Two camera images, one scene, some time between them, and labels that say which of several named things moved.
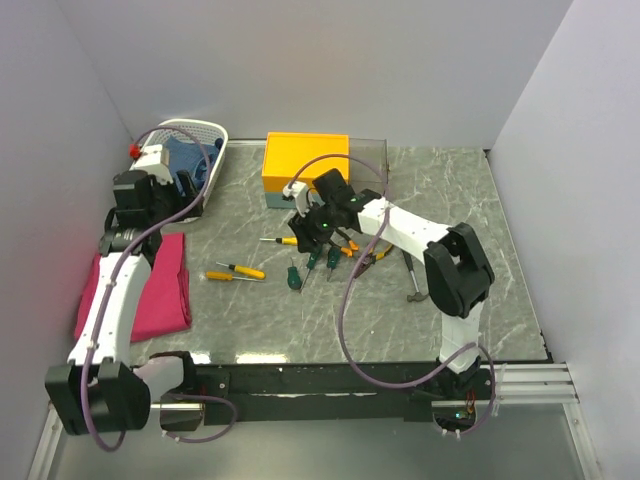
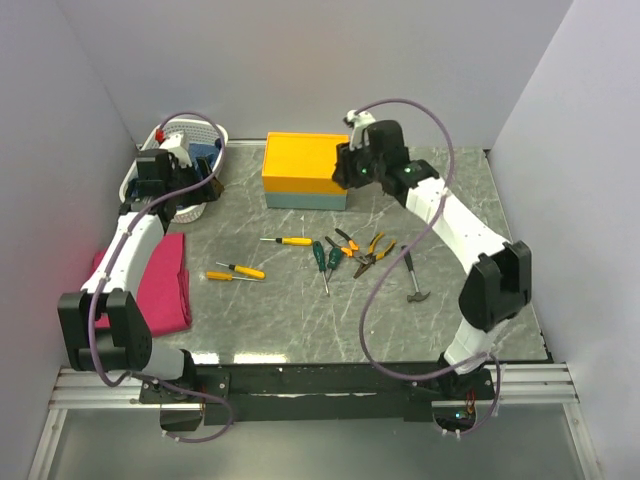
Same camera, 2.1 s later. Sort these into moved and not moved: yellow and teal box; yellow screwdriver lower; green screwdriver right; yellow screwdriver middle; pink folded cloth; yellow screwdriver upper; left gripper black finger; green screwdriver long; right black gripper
Moved: green screwdriver long; right black gripper; left gripper black finger
Not moved: yellow screwdriver lower; green screwdriver right; yellow and teal box; yellow screwdriver upper; yellow screwdriver middle; pink folded cloth
